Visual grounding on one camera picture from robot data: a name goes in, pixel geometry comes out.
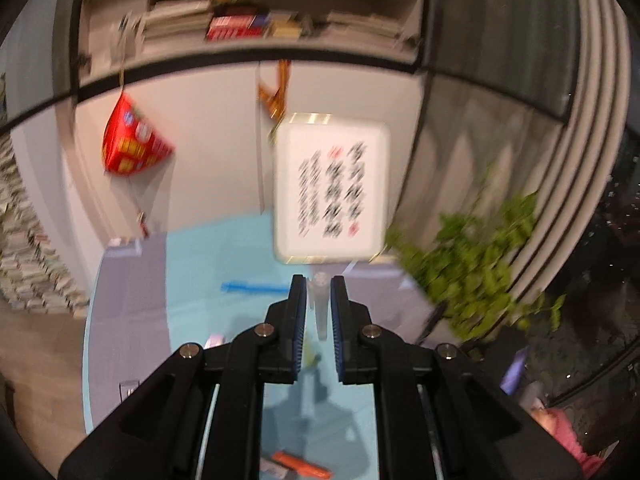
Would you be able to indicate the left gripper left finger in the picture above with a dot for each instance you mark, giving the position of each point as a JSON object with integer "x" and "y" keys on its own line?
{"x": 199, "y": 414}

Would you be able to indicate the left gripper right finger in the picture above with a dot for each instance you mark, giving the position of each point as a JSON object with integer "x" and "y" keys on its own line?
{"x": 437, "y": 415}

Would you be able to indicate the blue pen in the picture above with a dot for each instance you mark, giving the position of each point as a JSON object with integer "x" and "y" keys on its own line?
{"x": 253, "y": 288}

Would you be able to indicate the clear black gel pen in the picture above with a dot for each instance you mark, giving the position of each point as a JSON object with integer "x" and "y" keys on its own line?
{"x": 319, "y": 293}

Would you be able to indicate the pink sleeved forearm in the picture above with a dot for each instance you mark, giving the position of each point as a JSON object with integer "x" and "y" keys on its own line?
{"x": 556, "y": 423}

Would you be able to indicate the grey white eraser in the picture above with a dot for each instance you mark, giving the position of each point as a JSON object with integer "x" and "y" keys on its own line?
{"x": 274, "y": 469}

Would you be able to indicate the white purple correction tape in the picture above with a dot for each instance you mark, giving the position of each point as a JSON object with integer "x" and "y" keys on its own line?
{"x": 214, "y": 340}

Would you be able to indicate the orange small cutter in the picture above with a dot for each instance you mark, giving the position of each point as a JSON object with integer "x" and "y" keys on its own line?
{"x": 301, "y": 467}

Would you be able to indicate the blue and grey desk mat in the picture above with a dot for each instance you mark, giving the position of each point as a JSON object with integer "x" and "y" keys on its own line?
{"x": 158, "y": 294}

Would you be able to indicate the green potted plant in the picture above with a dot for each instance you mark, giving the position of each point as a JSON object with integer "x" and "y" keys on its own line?
{"x": 459, "y": 239}

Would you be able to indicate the framed calligraphy sign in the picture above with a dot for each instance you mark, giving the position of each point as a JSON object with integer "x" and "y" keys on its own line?
{"x": 331, "y": 176}

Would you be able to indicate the red pyramid hanging ornament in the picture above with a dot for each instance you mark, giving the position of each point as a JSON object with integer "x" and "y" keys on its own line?
{"x": 130, "y": 142}

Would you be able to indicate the gold medal with ribbon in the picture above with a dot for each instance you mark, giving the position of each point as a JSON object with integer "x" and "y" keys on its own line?
{"x": 274, "y": 100}

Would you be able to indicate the grey wall bookshelf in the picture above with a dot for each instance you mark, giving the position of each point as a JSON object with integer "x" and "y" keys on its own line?
{"x": 137, "y": 39}

